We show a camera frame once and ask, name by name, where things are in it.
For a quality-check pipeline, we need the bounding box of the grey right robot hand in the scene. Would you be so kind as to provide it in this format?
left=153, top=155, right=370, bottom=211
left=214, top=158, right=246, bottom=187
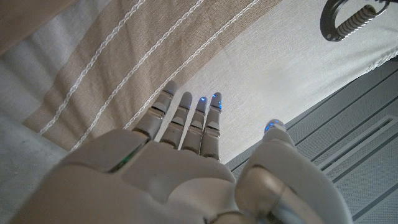
left=9, top=80, right=354, bottom=224

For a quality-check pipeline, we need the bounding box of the black hand grip exerciser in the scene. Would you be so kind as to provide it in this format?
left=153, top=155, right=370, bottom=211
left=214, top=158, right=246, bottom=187
left=319, top=0, right=391, bottom=43

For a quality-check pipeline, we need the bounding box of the beige striped curtain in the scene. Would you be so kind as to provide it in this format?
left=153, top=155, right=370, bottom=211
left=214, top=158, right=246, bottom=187
left=0, top=0, right=398, bottom=162

